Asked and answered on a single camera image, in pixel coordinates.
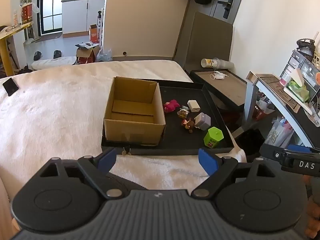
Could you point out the black door lock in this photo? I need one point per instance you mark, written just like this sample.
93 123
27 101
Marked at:
227 6

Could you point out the yellow paper cup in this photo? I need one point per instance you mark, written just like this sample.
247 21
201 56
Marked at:
208 62

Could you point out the brown cardboard box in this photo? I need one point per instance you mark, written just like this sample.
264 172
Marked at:
135 132

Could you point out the white kitchen cabinet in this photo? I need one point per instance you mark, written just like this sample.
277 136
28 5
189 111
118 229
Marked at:
80 15

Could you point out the white spray bottle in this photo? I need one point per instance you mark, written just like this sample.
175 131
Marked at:
99 18

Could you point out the black slipper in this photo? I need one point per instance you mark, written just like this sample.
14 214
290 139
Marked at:
57 54
37 55

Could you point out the lavender charger plug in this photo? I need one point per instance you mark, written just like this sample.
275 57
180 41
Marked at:
203 121

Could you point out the white pillow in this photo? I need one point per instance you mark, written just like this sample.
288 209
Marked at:
53 62

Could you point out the black tray with brown inside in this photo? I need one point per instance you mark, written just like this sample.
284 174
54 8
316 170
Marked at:
222 87

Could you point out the shallow black tray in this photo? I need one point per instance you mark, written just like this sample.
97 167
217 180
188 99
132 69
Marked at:
180 140

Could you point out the black framed glass door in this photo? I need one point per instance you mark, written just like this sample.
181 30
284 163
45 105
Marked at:
51 5

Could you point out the brown-haired doll figurine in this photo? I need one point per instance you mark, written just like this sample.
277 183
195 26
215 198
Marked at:
189 125

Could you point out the grey side table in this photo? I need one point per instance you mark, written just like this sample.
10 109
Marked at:
275 97

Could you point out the person's right hand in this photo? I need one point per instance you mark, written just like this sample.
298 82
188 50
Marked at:
313 210

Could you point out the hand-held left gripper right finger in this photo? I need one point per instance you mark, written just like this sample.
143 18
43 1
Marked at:
207 162

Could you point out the pink toy figure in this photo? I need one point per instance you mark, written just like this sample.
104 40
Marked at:
172 106

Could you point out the green tissue pack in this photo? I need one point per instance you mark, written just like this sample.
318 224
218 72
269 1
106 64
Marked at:
298 88

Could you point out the clear plastic bag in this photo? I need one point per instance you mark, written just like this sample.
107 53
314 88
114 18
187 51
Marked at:
104 55

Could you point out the eyeglasses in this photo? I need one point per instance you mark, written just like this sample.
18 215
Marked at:
12 27

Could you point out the small colourful toy figurine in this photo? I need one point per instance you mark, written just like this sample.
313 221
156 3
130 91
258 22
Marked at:
183 112

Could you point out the yellow table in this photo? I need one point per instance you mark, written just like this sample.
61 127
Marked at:
7 52

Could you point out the brown upholstered board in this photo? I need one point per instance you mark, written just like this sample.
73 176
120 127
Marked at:
207 40

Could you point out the orange carton box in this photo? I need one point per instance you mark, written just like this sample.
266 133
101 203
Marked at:
94 34

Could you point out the flat black case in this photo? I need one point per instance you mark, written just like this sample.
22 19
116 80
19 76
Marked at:
10 86

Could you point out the white face mask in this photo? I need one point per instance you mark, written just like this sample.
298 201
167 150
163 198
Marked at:
220 75

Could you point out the open cardboard box with papers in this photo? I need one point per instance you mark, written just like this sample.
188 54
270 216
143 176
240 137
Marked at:
86 52

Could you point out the green mini trash bin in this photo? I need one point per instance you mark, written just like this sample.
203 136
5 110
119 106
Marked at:
213 137

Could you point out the white charger plug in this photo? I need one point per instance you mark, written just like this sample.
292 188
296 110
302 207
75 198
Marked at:
193 105

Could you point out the black drawer organiser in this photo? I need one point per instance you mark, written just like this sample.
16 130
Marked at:
300 63

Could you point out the red and white bag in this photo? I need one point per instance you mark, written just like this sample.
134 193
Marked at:
27 12

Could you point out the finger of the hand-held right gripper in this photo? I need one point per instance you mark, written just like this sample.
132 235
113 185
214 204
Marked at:
302 148
271 153

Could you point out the stack of clear plastic cups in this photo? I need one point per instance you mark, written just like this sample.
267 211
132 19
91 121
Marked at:
226 64

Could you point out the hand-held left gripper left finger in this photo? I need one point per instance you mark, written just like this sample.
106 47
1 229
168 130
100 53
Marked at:
107 159

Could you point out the black metal lantern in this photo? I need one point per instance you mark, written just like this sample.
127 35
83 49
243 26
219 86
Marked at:
305 45

